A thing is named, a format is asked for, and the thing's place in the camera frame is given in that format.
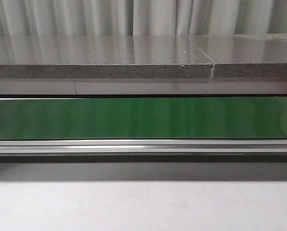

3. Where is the green conveyor belt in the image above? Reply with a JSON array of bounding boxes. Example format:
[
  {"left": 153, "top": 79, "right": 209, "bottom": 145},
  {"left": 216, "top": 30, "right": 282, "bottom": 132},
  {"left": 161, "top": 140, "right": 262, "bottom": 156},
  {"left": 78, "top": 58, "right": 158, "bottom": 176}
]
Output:
[{"left": 0, "top": 97, "right": 287, "bottom": 140}]

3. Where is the grey speckled stone slab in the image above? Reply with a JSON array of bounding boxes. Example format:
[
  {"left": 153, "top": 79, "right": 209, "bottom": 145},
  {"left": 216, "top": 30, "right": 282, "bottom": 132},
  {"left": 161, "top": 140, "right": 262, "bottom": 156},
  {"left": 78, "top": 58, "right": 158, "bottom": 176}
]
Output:
[{"left": 0, "top": 36, "right": 212, "bottom": 79}]

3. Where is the white pleated curtain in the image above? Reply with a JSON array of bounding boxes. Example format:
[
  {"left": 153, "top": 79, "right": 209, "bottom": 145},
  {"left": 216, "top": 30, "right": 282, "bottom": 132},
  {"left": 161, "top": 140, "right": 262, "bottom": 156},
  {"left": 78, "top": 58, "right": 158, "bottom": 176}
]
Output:
[{"left": 0, "top": 0, "right": 287, "bottom": 36}]

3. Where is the grey stone slab right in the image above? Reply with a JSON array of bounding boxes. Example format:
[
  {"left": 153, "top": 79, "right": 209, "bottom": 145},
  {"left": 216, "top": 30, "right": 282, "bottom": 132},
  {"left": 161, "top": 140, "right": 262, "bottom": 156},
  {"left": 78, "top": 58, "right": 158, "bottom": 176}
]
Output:
[{"left": 189, "top": 34, "right": 287, "bottom": 79}]

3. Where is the aluminium conveyor side rail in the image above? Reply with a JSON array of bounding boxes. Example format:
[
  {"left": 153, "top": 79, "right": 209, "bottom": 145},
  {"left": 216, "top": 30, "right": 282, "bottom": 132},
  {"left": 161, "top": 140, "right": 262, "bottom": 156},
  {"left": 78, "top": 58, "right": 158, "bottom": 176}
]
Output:
[{"left": 0, "top": 139, "right": 287, "bottom": 157}]

